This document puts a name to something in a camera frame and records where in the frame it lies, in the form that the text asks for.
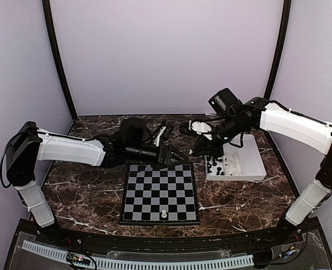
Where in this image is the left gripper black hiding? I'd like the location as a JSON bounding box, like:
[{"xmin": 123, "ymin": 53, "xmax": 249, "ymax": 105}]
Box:
[{"xmin": 126, "ymin": 142, "xmax": 189, "ymax": 169}]

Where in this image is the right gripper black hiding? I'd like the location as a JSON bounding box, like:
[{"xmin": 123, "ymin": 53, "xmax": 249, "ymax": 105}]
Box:
[{"xmin": 192, "ymin": 114, "xmax": 248, "ymax": 158}]

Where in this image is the black and grey chessboard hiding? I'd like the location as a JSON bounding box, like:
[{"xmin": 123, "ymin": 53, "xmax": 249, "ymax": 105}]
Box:
[{"xmin": 120, "ymin": 164, "xmax": 200, "ymax": 226}]

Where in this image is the white divided plastic tray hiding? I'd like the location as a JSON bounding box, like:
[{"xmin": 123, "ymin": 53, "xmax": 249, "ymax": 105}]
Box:
[{"xmin": 204, "ymin": 134, "xmax": 267, "ymax": 182}]

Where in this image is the white king chess piece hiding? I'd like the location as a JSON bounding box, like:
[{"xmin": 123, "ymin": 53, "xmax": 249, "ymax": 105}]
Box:
[{"xmin": 161, "ymin": 209, "xmax": 167, "ymax": 219}]

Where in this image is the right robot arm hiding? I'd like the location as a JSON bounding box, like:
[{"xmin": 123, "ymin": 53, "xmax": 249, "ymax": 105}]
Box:
[{"xmin": 187, "ymin": 94, "xmax": 332, "ymax": 244}]

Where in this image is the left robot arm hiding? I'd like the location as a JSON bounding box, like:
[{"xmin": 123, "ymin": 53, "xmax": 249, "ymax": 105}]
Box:
[{"xmin": 0, "ymin": 117, "xmax": 188, "ymax": 245}]

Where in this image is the black chess pieces pile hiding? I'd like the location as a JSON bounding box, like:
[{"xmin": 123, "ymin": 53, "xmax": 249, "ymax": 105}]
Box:
[{"xmin": 205, "ymin": 155, "xmax": 225, "ymax": 176}]

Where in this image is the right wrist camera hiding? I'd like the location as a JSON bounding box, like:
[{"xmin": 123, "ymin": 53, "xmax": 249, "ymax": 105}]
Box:
[{"xmin": 179, "ymin": 120, "xmax": 213, "ymax": 140}]

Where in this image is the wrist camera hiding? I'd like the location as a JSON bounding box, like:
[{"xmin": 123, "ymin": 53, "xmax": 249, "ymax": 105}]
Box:
[
  {"xmin": 151, "ymin": 120, "xmax": 174, "ymax": 146},
  {"xmin": 179, "ymin": 120, "xmax": 213, "ymax": 140}
]

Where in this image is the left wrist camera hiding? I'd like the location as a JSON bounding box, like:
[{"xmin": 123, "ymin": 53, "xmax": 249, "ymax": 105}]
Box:
[{"xmin": 151, "ymin": 120, "xmax": 174, "ymax": 146}]

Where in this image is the white slotted cable duct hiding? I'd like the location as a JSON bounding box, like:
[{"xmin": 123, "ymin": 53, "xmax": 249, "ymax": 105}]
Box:
[{"xmin": 22, "ymin": 240, "xmax": 255, "ymax": 269}]

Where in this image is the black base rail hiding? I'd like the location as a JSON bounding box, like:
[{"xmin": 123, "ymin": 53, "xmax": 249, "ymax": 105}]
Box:
[{"xmin": 16, "ymin": 218, "xmax": 320, "ymax": 254}]

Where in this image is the right black frame post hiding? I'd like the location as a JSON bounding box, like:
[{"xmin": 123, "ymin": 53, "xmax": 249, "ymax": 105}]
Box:
[{"xmin": 262, "ymin": 0, "xmax": 292, "ymax": 100}]

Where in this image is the black frame post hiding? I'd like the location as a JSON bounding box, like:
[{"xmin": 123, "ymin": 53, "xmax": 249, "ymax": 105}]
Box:
[
  {"xmin": 262, "ymin": 0, "xmax": 292, "ymax": 100},
  {"xmin": 42, "ymin": 0, "xmax": 78, "ymax": 121}
]

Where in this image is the left black frame post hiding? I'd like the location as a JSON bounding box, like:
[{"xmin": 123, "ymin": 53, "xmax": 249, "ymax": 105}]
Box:
[{"xmin": 42, "ymin": 0, "xmax": 78, "ymax": 121}]

